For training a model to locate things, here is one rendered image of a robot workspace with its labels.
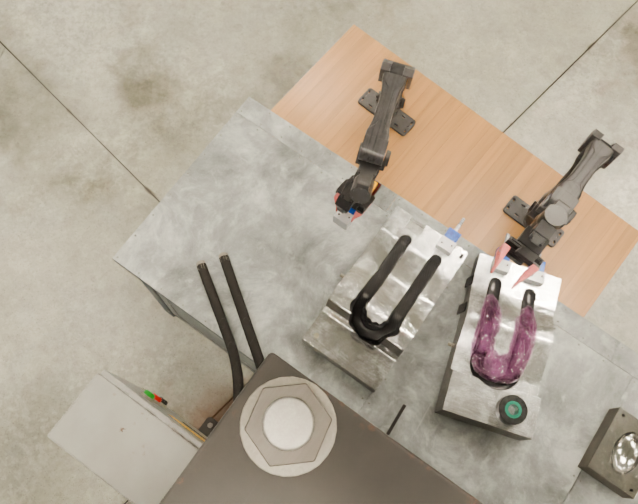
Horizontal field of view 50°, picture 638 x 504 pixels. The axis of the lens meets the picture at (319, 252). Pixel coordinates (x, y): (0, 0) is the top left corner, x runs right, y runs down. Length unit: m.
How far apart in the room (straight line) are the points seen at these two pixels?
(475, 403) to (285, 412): 1.26
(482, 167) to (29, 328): 1.92
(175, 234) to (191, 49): 1.44
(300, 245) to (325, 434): 1.39
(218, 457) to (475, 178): 1.64
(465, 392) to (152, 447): 0.95
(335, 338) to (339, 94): 0.84
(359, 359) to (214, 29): 2.00
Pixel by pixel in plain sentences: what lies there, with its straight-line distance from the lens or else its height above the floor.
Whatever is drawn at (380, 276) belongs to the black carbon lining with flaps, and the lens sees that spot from 2.04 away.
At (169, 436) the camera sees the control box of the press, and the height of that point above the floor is 1.47.
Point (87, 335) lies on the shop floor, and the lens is 2.99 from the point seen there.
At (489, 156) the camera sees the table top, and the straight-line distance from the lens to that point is 2.35.
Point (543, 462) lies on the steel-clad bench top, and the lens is 2.16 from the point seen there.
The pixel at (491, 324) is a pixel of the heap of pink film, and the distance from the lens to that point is 2.02.
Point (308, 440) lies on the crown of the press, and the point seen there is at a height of 2.05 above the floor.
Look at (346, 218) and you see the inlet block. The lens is 2.00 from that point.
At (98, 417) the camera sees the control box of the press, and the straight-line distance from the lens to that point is 1.41.
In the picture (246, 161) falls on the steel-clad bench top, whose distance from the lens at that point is 2.24.
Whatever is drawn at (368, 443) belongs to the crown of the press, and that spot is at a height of 2.01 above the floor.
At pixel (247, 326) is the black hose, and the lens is 1.98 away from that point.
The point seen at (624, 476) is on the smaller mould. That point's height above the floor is 0.87.
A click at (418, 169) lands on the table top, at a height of 0.80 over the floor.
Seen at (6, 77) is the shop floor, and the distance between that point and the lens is 3.56.
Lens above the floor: 2.83
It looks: 73 degrees down
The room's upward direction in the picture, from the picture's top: 9 degrees clockwise
